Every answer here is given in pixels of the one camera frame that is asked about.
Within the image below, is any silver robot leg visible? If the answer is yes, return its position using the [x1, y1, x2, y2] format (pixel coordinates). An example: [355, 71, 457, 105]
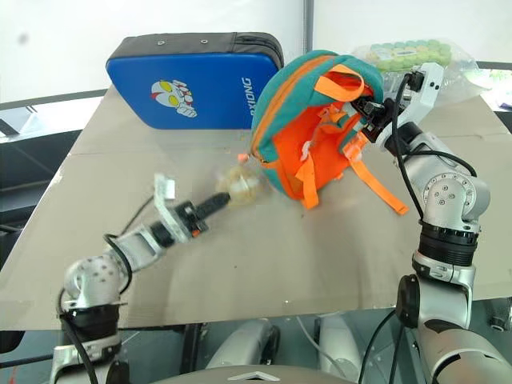
[314, 314, 363, 378]
[206, 318, 281, 371]

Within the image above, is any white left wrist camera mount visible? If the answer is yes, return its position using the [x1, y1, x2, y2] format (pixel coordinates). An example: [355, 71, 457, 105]
[153, 171, 190, 243]

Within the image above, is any clear bag of snacks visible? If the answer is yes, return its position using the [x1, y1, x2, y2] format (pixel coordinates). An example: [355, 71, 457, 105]
[214, 165, 263, 208]

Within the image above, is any black side table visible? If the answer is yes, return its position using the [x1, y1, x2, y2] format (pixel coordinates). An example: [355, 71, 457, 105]
[0, 88, 109, 241]

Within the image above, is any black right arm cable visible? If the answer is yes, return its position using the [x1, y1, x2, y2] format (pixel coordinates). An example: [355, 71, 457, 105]
[389, 71, 479, 223]

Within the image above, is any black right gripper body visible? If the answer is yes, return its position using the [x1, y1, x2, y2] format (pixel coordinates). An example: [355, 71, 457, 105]
[361, 98, 396, 144]

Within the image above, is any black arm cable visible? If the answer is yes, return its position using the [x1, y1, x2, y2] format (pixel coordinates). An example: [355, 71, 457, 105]
[58, 193, 158, 384]
[389, 71, 479, 223]

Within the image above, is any orange and teal backpack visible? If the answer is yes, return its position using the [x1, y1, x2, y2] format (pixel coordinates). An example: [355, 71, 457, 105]
[238, 49, 410, 217]

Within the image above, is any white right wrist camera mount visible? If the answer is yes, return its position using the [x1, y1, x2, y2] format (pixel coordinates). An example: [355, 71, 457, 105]
[375, 62, 446, 147]

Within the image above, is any black cable under table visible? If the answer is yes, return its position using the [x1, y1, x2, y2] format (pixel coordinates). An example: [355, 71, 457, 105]
[357, 306, 406, 384]

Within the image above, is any grey vertical pole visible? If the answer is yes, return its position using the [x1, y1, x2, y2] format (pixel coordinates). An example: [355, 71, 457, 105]
[302, 0, 316, 54]

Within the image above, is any blue cartoon kick pad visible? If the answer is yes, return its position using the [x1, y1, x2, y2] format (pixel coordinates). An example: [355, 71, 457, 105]
[105, 31, 286, 131]

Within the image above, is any clear bag of green items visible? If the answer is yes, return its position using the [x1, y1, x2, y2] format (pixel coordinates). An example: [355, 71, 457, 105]
[350, 36, 494, 106]

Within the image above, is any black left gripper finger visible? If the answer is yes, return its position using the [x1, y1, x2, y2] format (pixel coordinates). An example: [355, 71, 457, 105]
[198, 192, 233, 214]
[201, 198, 233, 221]

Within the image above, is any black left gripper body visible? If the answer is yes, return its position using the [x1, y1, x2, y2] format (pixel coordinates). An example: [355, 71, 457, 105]
[176, 201, 210, 240]

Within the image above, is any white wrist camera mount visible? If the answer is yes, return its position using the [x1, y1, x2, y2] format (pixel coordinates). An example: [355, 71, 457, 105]
[375, 62, 446, 147]
[153, 171, 190, 243]

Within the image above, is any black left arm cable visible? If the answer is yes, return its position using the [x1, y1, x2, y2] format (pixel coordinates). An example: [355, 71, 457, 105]
[58, 193, 158, 384]

